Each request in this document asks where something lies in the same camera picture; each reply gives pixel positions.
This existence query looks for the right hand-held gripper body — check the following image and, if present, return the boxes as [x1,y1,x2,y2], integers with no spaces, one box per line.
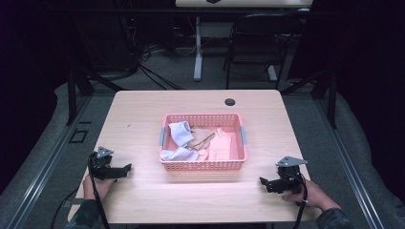
[272,156,309,196]

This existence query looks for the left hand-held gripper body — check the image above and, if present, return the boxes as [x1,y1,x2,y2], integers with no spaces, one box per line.
[88,146,126,181]

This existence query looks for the white sock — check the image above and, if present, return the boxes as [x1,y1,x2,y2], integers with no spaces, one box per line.
[160,146,201,162]
[167,120,195,148]

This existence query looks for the pink sock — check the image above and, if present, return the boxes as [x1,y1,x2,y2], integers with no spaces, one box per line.
[197,127,238,162]

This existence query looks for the pink plastic basket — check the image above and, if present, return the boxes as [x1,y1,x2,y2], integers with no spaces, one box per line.
[158,113,248,172]

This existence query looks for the tan sock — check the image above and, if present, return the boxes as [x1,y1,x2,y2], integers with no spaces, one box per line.
[186,126,217,152]

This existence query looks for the person's left hand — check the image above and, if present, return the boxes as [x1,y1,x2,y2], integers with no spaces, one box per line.
[82,174,118,201]

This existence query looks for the person's right hand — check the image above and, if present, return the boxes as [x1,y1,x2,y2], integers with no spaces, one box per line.
[281,178,342,214]

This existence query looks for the black folding chair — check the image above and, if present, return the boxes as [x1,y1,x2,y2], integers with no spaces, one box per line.
[223,12,304,91]

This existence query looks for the white desk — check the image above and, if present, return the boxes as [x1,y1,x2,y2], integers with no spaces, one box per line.
[174,0,315,83]

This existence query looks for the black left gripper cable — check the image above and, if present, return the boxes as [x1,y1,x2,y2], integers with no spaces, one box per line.
[87,154,112,229]

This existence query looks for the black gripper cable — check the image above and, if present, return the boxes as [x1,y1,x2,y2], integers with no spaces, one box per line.
[87,154,112,229]
[291,173,309,229]

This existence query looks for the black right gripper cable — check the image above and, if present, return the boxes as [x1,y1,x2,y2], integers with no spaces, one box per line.
[291,173,309,229]

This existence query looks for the aluminium floor rail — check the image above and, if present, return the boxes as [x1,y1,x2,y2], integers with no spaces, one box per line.
[5,94,94,229]
[313,96,386,229]

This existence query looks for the thin black cable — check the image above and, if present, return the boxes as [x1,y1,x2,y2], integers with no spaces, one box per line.
[50,188,79,229]

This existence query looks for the black metal frame stand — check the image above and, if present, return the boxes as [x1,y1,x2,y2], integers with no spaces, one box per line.
[65,65,126,126]
[280,67,339,130]

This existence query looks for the black floor cables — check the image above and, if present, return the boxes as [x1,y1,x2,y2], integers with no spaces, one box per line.
[120,18,184,91]

